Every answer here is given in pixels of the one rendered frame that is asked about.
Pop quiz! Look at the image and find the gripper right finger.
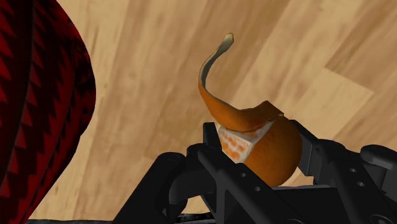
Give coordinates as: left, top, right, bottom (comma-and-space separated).
289, 120, 397, 224

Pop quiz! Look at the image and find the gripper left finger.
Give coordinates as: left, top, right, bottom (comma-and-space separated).
113, 122, 298, 224

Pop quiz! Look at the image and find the partly peeled orange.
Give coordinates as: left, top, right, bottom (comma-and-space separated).
198, 32, 303, 188

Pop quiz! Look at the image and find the red black patterned robot stand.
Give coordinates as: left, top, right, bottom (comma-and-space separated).
0, 0, 97, 224

